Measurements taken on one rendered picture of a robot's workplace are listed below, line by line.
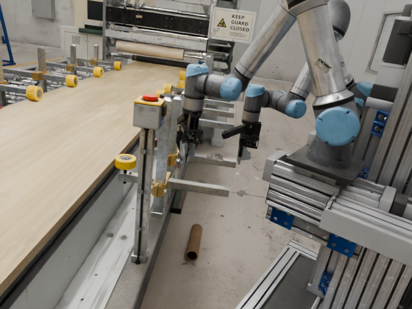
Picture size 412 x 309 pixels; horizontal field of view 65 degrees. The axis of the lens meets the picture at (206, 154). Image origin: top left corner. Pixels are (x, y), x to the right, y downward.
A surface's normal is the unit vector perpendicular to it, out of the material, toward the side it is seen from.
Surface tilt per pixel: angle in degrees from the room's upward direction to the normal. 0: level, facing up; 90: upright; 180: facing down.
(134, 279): 0
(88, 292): 0
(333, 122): 97
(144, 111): 90
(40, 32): 90
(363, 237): 90
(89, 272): 0
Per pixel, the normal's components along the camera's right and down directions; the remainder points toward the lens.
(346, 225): -0.57, 0.24
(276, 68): -0.09, 0.36
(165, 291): 0.13, -0.92
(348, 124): -0.36, 0.41
